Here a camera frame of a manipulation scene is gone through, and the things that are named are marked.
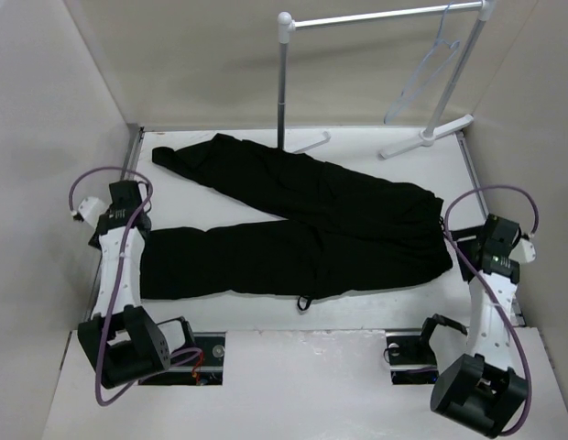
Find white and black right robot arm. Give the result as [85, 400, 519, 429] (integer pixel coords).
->
[415, 214, 534, 439]

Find pale blue clothes hanger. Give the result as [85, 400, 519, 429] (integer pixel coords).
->
[383, 1, 461, 125]

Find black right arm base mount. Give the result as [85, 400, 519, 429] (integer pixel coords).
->
[383, 330, 439, 386]

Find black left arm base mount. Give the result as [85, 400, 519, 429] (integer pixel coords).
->
[139, 332, 226, 386]

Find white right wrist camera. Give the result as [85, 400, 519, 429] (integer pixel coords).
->
[509, 237, 536, 265]

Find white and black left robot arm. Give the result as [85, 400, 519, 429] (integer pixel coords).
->
[75, 181, 201, 390]

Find white metal clothes rack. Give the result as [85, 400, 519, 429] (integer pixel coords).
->
[276, 1, 497, 160]

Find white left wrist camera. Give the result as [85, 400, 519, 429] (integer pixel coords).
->
[71, 197, 107, 229]

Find black trousers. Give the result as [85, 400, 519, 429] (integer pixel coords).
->
[140, 134, 453, 310]

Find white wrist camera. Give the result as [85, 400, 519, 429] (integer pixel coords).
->
[71, 197, 107, 229]
[509, 237, 536, 265]

